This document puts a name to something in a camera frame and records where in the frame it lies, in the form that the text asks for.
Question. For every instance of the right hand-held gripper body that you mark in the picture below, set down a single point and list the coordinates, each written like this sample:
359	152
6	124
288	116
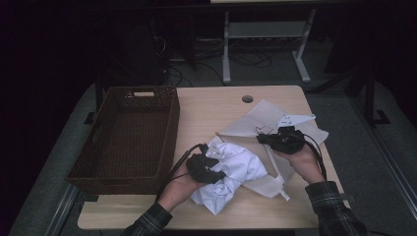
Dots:
286	141

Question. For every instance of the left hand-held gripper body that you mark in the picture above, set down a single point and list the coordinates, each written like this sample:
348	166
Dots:
200	168

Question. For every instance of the white mesh laundry bag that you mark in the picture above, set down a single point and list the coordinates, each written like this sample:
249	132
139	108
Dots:
259	118

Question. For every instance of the white shirt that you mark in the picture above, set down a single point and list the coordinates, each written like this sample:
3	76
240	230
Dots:
239	170

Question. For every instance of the brown woven basket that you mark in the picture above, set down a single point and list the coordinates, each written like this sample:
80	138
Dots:
131	137

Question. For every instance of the person's right hand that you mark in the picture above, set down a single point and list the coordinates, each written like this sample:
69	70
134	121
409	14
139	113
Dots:
305	164

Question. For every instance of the person's left hand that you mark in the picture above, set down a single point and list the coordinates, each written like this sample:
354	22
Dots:
178	191

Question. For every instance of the grey tape strip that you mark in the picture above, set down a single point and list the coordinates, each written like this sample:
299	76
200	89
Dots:
348	197

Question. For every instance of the black metal stand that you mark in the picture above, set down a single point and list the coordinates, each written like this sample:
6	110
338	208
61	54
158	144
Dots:
99	95
369	98

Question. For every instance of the black tape strip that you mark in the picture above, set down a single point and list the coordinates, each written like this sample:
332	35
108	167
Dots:
90	198

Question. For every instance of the metal floor rail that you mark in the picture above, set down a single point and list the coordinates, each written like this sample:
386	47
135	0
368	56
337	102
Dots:
62	209
390	164

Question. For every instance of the white metal frame desk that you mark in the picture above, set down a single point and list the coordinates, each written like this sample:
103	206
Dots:
265	29

